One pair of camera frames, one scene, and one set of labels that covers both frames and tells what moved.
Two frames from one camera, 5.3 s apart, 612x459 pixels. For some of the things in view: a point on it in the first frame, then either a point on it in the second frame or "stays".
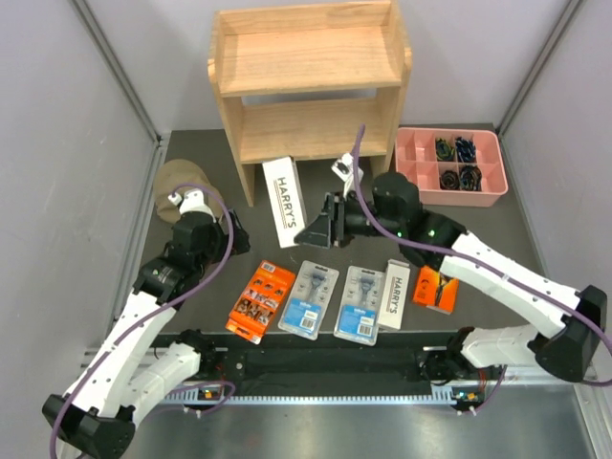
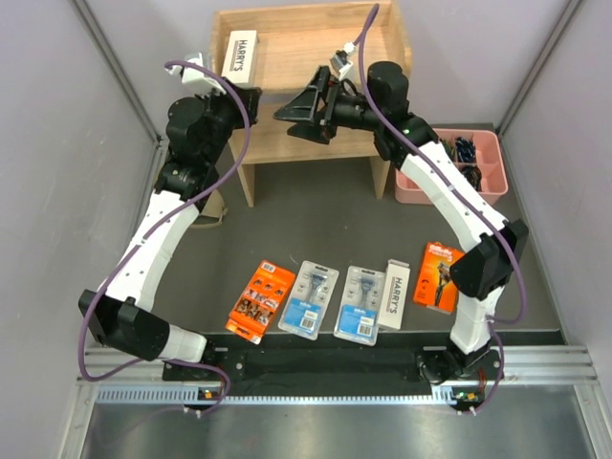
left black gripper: [240, 245] to [250, 98]
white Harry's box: [286, 199] to [240, 61]
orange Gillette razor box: [435, 292] stays
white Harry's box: [394, 295] stays
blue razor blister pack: [309, 298] stays
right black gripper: [330, 228] to [304, 108]
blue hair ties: [466, 150] stays
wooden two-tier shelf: [295, 81] stays
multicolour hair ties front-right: [470, 179] stays
